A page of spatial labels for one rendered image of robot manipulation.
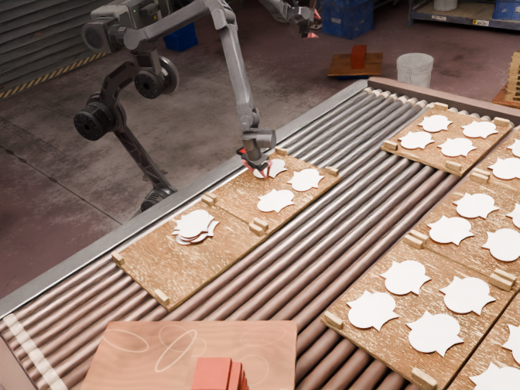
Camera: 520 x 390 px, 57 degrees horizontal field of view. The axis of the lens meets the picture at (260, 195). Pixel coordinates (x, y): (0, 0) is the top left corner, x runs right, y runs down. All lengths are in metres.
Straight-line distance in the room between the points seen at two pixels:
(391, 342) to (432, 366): 0.11
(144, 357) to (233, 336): 0.22
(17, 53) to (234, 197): 4.82
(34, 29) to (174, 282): 5.14
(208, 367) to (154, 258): 0.74
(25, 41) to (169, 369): 5.48
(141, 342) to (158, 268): 0.39
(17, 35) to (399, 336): 5.64
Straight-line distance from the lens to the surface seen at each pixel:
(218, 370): 0.99
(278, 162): 1.97
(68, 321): 1.63
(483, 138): 2.13
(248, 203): 1.79
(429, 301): 1.43
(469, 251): 1.59
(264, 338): 1.22
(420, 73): 4.28
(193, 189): 1.96
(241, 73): 1.80
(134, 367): 1.26
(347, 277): 1.50
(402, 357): 1.31
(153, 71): 2.41
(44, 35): 6.47
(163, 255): 1.66
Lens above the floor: 2.01
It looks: 36 degrees down
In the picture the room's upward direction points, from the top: 9 degrees counter-clockwise
